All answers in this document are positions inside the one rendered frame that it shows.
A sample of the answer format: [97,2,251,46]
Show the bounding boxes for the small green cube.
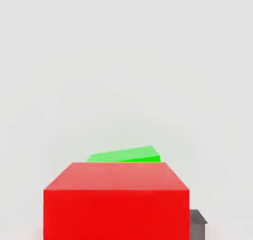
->
[86,145,162,163]

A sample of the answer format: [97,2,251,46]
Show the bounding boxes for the small red cube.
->
[43,162,190,240]

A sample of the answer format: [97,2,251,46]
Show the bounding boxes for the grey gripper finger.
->
[189,209,208,240]

